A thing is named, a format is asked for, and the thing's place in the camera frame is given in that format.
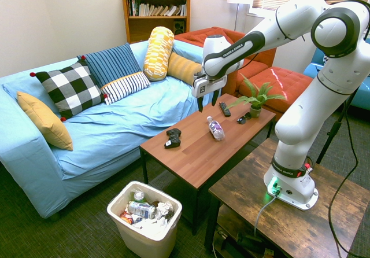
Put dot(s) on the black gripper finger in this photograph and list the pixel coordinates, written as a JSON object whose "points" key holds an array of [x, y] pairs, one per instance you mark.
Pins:
{"points": [[215, 97], [200, 104]]}

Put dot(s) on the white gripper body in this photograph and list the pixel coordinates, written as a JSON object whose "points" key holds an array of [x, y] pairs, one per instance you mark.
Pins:
{"points": [[205, 86]]}

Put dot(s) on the clear plastic bottle purple label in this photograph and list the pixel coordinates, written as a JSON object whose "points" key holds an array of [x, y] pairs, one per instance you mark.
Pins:
{"points": [[215, 128]]}

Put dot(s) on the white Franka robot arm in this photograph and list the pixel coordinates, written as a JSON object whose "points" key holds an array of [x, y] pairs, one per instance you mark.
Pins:
{"points": [[300, 75]]}

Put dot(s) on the crushed plastic bottle in trash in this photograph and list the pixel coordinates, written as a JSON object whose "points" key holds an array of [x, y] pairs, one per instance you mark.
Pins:
{"points": [[141, 209]]}

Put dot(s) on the white trash bin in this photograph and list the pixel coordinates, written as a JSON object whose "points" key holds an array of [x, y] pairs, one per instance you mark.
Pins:
{"points": [[144, 226]]}

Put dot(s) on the black remote control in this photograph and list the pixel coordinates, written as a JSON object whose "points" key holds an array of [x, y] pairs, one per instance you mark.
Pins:
{"points": [[225, 109]]}

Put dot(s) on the yellow striped pillow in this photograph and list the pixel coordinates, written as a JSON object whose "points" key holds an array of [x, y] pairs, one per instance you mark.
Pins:
{"points": [[182, 68]]}

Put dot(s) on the black sunglasses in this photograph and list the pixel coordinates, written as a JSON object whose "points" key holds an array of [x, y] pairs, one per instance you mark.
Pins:
{"points": [[244, 118]]}

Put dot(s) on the reddish wood coffee table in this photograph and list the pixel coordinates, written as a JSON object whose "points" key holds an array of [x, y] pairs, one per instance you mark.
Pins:
{"points": [[202, 142]]}

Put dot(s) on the potted green fern plant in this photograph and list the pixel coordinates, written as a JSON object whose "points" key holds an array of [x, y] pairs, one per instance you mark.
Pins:
{"points": [[255, 97]]}

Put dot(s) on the black game controller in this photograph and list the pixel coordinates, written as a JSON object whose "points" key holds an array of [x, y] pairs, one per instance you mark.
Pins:
{"points": [[173, 138]]}

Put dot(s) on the orange armchair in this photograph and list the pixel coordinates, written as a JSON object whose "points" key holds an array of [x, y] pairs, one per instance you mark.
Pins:
{"points": [[245, 58]]}

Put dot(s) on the yellow white patterned bolster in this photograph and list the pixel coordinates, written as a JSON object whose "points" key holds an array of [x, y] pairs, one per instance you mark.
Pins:
{"points": [[158, 52]]}

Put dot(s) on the orange ottoman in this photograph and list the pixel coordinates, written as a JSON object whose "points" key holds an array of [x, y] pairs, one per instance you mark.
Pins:
{"points": [[274, 87]]}

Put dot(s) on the black speaker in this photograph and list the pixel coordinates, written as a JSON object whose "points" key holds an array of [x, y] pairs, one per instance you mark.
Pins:
{"points": [[179, 27]]}

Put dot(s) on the white navy striped pillow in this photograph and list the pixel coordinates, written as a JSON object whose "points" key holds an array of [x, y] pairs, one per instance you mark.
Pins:
{"points": [[126, 87]]}

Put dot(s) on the wooden bookshelf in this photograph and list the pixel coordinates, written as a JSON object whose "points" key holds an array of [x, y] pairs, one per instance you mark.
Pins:
{"points": [[156, 12]]}

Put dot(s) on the row of books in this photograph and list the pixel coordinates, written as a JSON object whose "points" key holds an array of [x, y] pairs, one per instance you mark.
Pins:
{"points": [[157, 8]]}

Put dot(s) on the blue striped pillow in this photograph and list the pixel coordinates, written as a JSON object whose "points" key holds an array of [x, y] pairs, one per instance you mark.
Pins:
{"points": [[111, 63]]}

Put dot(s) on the crumpled white paper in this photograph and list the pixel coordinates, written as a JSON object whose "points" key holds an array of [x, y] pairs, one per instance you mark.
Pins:
{"points": [[164, 208]]}

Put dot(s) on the green soda can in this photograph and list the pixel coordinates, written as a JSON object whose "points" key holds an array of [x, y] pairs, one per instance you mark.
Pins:
{"points": [[139, 196]]}

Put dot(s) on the light blue sofa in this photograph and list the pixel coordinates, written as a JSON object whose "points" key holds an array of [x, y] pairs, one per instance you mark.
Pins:
{"points": [[86, 125]]}

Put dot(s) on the black tripod stand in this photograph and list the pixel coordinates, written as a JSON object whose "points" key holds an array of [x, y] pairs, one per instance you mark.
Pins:
{"points": [[332, 133]]}

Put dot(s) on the black white checkered pillow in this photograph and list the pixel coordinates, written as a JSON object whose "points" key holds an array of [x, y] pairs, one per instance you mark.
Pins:
{"points": [[69, 89]]}

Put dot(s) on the blue chair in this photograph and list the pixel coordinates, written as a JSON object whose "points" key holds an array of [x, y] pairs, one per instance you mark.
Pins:
{"points": [[347, 75]]}

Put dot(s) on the rustic dark wood table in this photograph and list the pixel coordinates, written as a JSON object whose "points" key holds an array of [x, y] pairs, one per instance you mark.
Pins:
{"points": [[289, 211]]}

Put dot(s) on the mustard yellow square pillow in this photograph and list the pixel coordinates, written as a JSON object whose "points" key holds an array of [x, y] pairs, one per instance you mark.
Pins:
{"points": [[44, 121]]}

